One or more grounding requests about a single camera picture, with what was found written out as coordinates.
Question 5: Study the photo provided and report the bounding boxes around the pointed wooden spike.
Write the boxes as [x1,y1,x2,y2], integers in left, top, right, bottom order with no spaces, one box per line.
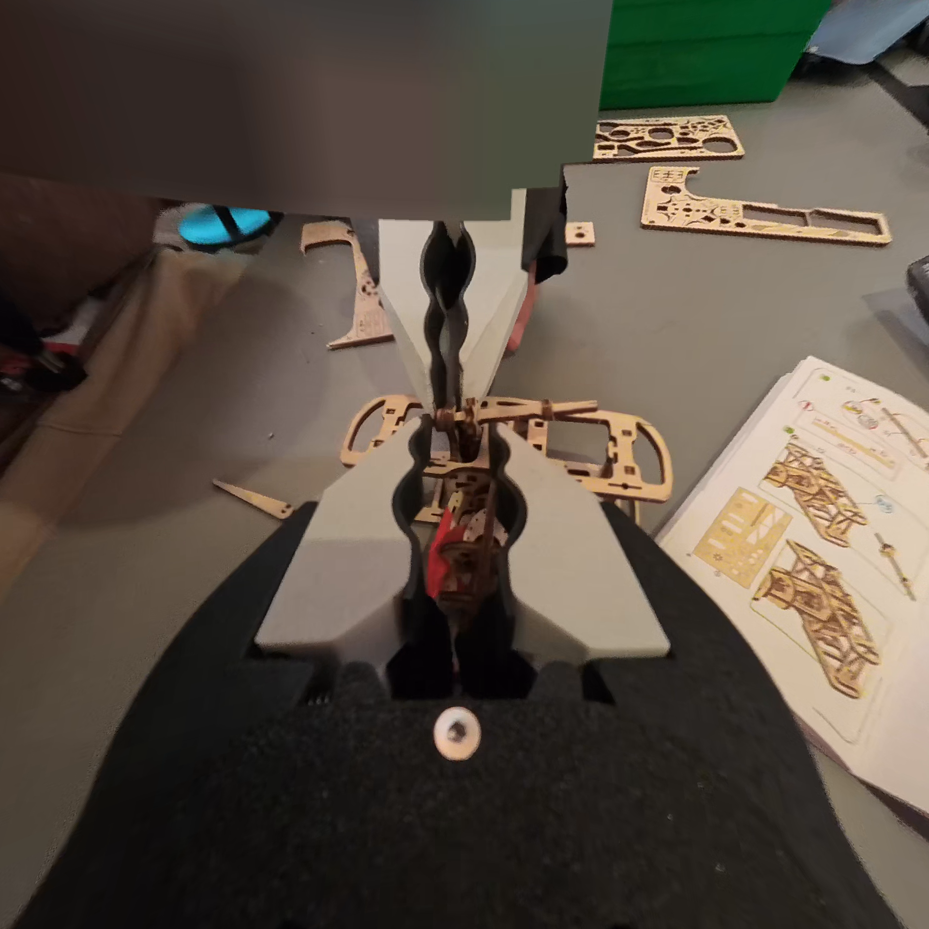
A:
[212,478,294,521]

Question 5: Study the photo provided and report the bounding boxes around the open instruction booklet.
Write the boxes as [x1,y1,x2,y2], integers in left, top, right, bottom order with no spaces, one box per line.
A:
[655,356,929,817]

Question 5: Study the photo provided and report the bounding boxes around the wooden sheet with rectangular cutouts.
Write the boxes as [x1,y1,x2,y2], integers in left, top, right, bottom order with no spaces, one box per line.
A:
[640,165,892,248]

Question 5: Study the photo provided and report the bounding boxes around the wooden gear parts sheet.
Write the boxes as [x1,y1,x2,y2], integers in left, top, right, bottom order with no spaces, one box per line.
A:
[300,220,398,351]

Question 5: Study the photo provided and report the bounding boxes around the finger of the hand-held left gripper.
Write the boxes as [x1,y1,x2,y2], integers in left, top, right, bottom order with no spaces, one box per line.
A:
[377,218,457,409]
[444,189,531,409]

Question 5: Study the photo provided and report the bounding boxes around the person's khaki trousers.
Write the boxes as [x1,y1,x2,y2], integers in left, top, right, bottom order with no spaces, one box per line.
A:
[0,245,252,590]

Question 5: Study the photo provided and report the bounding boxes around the wooden sheet with round cutouts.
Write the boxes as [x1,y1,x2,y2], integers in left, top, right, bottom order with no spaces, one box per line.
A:
[591,115,746,162]

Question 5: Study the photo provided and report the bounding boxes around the teal round object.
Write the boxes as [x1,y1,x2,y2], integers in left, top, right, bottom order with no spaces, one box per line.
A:
[177,204,285,254]

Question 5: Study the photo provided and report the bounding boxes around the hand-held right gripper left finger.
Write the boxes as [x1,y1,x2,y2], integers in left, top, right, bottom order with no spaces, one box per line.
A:
[254,415,458,701]

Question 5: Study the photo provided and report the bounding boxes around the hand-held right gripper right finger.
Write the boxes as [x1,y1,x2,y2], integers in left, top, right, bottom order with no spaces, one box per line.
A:
[461,421,670,701]

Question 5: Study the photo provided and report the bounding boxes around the grey desk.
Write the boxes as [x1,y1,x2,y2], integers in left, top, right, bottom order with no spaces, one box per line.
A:
[0,54,929,929]

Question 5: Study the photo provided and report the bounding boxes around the green plastic bin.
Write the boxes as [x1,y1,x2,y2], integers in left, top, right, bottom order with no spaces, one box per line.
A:
[598,0,833,112]

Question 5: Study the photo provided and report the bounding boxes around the blue plastic object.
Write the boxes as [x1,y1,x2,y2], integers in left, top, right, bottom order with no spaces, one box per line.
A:
[804,0,929,75]

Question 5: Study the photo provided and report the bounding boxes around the wooden model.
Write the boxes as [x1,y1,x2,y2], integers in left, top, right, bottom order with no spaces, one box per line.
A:
[340,394,672,632]

